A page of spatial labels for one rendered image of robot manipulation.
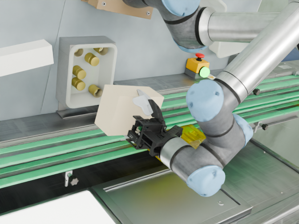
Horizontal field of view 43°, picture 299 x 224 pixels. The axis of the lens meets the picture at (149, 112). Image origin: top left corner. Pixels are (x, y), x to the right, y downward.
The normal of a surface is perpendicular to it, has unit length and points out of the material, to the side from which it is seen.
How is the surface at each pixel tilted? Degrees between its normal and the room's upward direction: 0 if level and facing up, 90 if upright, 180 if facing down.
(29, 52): 0
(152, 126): 1
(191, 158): 95
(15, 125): 90
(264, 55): 49
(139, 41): 0
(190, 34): 70
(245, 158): 90
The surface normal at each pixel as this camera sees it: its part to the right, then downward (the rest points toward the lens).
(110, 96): -0.76, 0.00
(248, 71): 0.08, -0.12
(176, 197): 0.16, -0.88
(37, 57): 0.59, 0.45
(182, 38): -0.45, 0.80
